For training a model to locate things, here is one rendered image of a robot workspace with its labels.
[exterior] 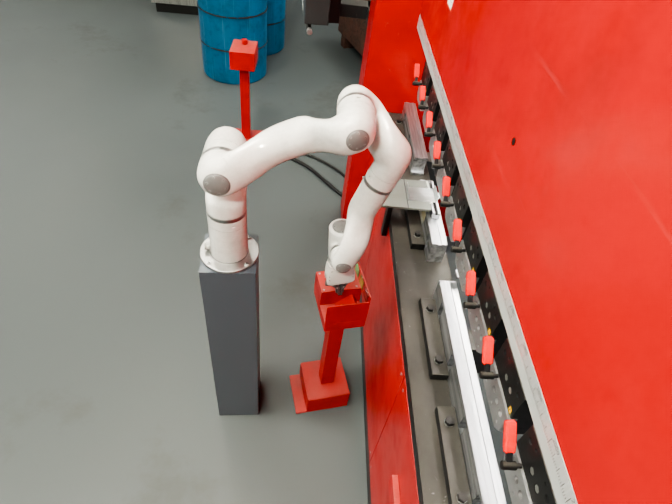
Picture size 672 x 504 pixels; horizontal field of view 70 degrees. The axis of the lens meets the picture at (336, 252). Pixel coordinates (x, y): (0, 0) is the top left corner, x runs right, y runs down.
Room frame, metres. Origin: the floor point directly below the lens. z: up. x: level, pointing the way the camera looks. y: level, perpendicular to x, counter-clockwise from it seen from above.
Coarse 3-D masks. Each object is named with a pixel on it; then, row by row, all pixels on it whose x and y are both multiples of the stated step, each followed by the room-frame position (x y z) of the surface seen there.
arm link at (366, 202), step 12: (360, 192) 1.11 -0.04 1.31; (372, 192) 1.09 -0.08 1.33; (360, 204) 1.09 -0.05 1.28; (372, 204) 1.09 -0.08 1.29; (348, 216) 1.09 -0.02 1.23; (360, 216) 1.08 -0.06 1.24; (372, 216) 1.10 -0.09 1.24; (348, 228) 1.06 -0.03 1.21; (360, 228) 1.06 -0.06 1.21; (348, 240) 1.03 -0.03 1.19; (360, 240) 1.04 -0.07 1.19; (336, 252) 1.03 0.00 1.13; (348, 252) 1.02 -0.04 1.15; (360, 252) 1.03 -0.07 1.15; (336, 264) 1.01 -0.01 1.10; (348, 264) 1.01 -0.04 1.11
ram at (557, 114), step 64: (512, 0) 1.31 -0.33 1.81; (576, 0) 1.00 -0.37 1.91; (640, 0) 0.81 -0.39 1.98; (448, 64) 1.71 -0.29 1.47; (512, 64) 1.17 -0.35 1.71; (576, 64) 0.90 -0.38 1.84; (640, 64) 0.74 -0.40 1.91; (448, 128) 1.49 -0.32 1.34; (512, 128) 1.04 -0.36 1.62; (576, 128) 0.81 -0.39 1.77; (640, 128) 0.66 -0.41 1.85; (512, 192) 0.91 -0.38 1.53; (576, 192) 0.71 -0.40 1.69; (640, 192) 0.59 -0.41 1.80; (512, 256) 0.79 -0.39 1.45; (576, 256) 0.62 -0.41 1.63; (640, 256) 0.52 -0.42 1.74; (576, 320) 0.54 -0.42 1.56; (640, 320) 0.45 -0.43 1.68; (576, 384) 0.45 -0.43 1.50; (640, 384) 0.38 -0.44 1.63; (576, 448) 0.37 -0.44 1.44; (640, 448) 0.31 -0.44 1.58
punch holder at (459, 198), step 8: (456, 184) 1.25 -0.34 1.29; (456, 192) 1.23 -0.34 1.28; (464, 192) 1.17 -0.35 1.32; (456, 200) 1.20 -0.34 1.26; (464, 200) 1.15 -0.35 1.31; (448, 208) 1.24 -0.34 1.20; (456, 208) 1.18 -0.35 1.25; (464, 208) 1.13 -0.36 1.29; (448, 216) 1.21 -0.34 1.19; (456, 216) 1.16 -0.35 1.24; (464, 216) 1.11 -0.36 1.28; (472, 216) 1.11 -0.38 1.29; (448, 224) 1.19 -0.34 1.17; (464, 224) 1.11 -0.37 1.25; (448, 232) 1.17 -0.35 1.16; (464, 232) 1.12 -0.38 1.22
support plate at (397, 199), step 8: (400, 184) 1.60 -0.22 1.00; (408, 184) 1.61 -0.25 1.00; (416, 184) 1.62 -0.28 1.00; (424, 184) 1.62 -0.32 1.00; (392, 192) 1.54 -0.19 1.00; (400, 192) 1.55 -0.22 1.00; (392, 200) 1.49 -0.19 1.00; (400, 200) 1.50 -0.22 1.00; (400, 208) 1.46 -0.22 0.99; (408, 208) 1.46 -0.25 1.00; (416, 208) 1.46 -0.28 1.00; (424, 208) 1.47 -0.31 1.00
